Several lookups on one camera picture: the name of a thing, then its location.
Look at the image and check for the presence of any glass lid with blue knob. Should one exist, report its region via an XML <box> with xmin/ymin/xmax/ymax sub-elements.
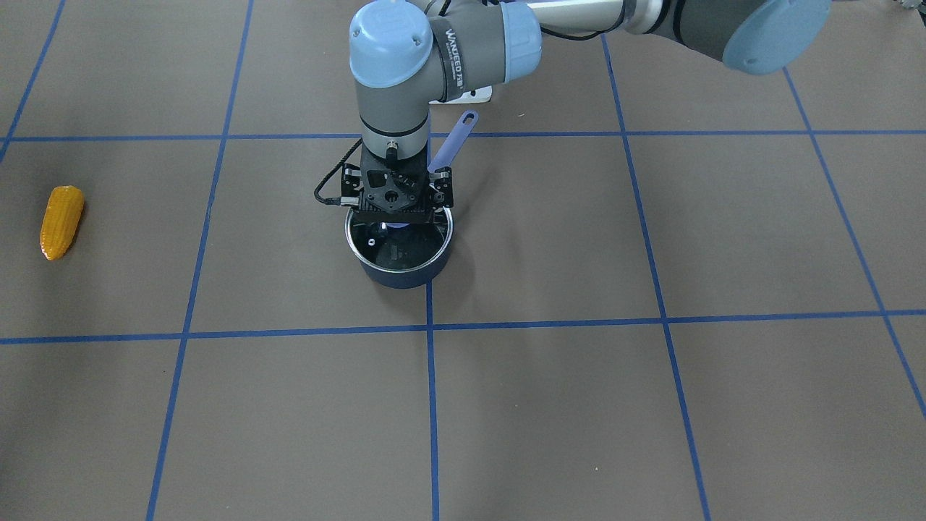
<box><xmin>345</xmin><ymin>208</ymin><xmax>454</xmax><ymax>276</ymax></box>

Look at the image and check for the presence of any yellow plastic corn cob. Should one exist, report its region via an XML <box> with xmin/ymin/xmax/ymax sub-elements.
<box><xmin>40</xmin><ymin>185</ymin><xmax>85</xmax><ymax>261</ymax></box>

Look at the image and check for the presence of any dark blue saucepan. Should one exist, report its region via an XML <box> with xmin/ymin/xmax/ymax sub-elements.
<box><xmin>339</xmin><ymin>110</ymin><xmax>479</xmax><ymax>288</ymax></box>

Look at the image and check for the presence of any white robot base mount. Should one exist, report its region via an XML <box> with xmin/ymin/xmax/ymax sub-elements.
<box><xmin>460</xmin><ymin>86</ymin><xmax>493</xmax><ymax>103</ymax></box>

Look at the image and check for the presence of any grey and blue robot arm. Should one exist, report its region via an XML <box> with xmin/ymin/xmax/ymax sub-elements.
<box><xmin>320</xmin><ymin>1</ymin><xmax>831</xmax><ymax>224</ymax></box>

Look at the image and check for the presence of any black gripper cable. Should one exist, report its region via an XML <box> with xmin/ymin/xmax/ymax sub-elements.
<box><xmin>313</xmin><ymin>139</ymin><xmax>362</xmax><ymax>206</ymax></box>

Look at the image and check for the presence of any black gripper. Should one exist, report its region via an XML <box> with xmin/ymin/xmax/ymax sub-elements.
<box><xmin>341</xmin><ymin>148</ymin><xmax>454</xmax><ymax>222</ymax></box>

